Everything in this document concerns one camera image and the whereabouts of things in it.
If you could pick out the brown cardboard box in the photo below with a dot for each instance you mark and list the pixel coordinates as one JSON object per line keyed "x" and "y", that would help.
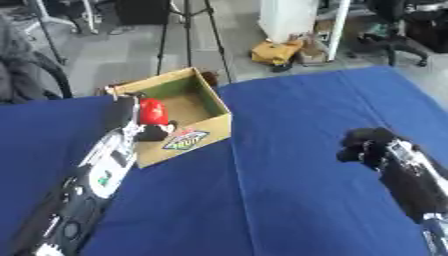
{"x": 314, "y": 51}

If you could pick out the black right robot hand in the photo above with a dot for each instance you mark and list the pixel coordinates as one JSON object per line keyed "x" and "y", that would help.
{"x": 361, "y": 143}

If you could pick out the black office chair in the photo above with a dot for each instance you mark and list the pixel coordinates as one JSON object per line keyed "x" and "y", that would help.
{"x": 396, "y": 30}

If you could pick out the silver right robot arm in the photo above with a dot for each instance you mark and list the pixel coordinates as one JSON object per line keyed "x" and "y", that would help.
{"x": 417, "y": 186}

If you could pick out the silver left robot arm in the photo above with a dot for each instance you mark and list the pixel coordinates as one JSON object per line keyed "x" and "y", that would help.
{"x": 87, "y": 186}

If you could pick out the white pillar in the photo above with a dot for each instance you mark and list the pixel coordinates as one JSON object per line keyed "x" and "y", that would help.
{"x": 287, "y": 20}

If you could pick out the red toy fruit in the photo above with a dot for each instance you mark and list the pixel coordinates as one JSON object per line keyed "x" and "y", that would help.
{"x": 153, "y": 111}

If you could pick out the tan cardboard box green inside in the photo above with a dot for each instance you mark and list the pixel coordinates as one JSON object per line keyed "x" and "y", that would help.
{"x": 181, "y": 113}

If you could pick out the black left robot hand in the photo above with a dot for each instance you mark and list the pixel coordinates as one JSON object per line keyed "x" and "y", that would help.
{"x": 121, "y": 111}

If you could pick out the black tripod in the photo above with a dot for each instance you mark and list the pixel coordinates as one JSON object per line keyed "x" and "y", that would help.
{"x": 189, "y": 36}

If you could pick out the dark grey chair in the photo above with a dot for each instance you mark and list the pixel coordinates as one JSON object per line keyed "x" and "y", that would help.
{"x": 26, "y": 63}

